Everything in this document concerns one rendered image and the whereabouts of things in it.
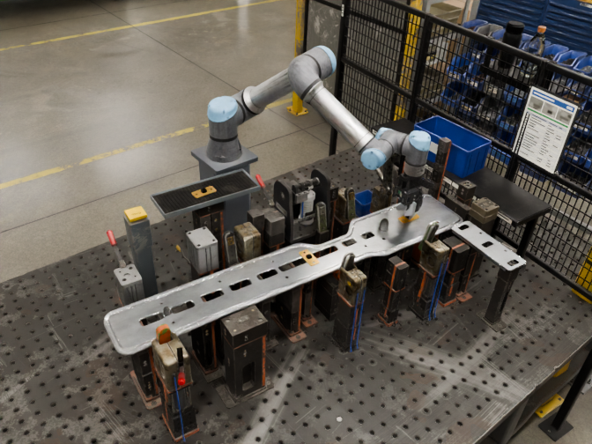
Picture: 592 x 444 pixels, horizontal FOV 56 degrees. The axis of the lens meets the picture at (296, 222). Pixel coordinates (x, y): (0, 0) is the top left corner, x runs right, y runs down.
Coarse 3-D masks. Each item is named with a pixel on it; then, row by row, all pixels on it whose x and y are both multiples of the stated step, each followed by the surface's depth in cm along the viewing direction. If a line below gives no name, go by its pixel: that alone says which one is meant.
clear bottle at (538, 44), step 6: (540, 30) 216; (534, 36) 219; (540, 36) 217; (534, 42) 218; (540, 42) 218; (528, 48) 221; (534, 48) 219; (540, 48) 218; (534, 54) 220; (540, 54) 220; (522, 66) 226; (528, 66) 224; (534, 66) 223; (522, 72) 226; (534, 72) 224
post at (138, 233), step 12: (132, 228) 187; (144, 228) 189; (132, 240) 190; (144, 240) 192; (132, 252) 198; (144, 252) 196; (144, 264) 198; (144, 276) 201; (144, 288) 204; (156, 288) 207
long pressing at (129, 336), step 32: (352, 224) 214; (416, 224) 216; (448, 224) 217; (288, 256) 198; (192, 288) 183; (224, 288) 183; (256, 288) 184; (288, 288) 185; (128, 320) 171; (160, 320) 171; (192, 320) 172; (128, 352) 161
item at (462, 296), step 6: (474, 252) 214; (468, 258) 216; (474, 258) 218; (468, 264) 218; (462, 270) 220; (468, 270) 220; (462, 276) 222; (468, 276) 223; (462, 282) 223; (462, 288) 226; (456, 294) 227; (462, 294) 228; (468, 294) 228; (462, 300) 226
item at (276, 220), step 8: (272, 208) 208; (264, 216) 203; (272, 216) 204; (280, 216) 204; (264, 224) 206; (272, 224) 201; (280, 224) 203; (264, 232) 207; (272, 232) 203; (280, 232) 206; (264, 240) 209; (272, 240) 206; (280, 240) 208; (264, 248) 213; (272, 248) 210; (264, 272) 219; (272, 272) 216
